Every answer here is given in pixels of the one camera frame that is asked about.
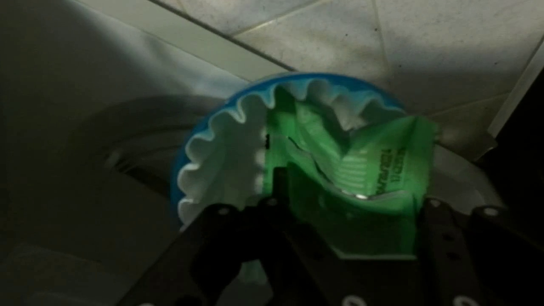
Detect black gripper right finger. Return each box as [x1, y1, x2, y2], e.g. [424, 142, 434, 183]
[412, 195, 544, 306]

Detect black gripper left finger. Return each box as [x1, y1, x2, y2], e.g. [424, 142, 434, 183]
[114, 166, 344, 306]

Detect white paper coffee filter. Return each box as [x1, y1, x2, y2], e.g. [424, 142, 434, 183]
[176, 78, 412, 225]

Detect white microwave door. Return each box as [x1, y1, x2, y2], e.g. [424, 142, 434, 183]
[485, 40, 544, 241]

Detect blue bowl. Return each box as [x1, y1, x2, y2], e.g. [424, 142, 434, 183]
[167, 69, 412, 229]

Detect green plastic packet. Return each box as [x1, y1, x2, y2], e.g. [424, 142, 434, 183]
[262, 103, 439, 258]

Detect glass microwave turntable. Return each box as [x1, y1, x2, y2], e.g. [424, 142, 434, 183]
[67, 91, 507, 229]

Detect white microwave oven body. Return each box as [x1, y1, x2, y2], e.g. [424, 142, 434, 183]
[0, 0, 512, 306]

